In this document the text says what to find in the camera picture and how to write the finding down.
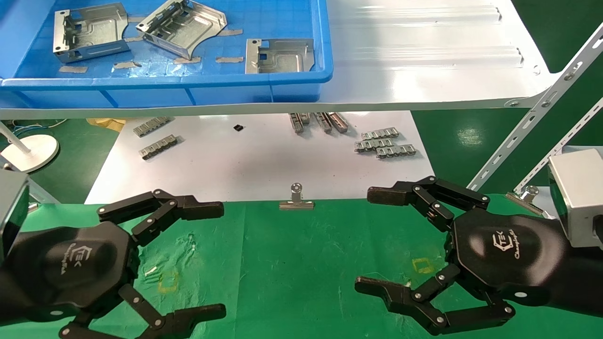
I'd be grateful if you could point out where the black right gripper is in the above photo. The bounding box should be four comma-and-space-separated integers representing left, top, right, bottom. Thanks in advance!
354, 176, 568, 336

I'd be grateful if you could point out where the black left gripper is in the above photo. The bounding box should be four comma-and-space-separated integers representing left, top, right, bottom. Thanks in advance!
9, 189, 227, 339

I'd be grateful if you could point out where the stamped sheet metal bracket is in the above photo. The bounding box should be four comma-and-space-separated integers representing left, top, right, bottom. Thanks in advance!
53, 3, 130, 64
245, 38, 316, 75
136, 0, 228, 60

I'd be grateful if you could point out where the green table cloth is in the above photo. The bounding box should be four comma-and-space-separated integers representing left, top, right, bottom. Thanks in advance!
0, 192, 603, 339

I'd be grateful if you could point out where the yellow plastic bag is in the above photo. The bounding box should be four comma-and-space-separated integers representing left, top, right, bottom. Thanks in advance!
86, 118, 127, 133

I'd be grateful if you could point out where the white metal shelf board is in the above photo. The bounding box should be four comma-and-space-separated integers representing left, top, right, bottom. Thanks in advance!
0, 0, 561, 121

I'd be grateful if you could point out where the blue plastic bin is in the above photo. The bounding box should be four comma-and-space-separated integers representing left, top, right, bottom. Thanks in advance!
0, 0, 334, 110

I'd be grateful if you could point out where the white round stand base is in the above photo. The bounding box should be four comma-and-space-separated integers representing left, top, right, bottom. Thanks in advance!
0, 123, 60, 174

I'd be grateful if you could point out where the white slotted angle bar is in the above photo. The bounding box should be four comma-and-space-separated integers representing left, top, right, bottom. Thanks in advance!
513, 98, 603, 193
466, 34, 603, 191

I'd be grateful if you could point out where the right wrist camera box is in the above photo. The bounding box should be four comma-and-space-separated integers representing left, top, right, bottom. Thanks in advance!
548, 147, 603, 249

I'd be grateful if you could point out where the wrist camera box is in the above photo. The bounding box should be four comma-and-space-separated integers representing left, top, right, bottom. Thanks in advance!
548, 147, 603, 249
0, 169, 30, 264

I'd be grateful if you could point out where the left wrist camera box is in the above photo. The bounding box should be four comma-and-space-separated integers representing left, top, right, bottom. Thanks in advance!
0, 169, 30, 264

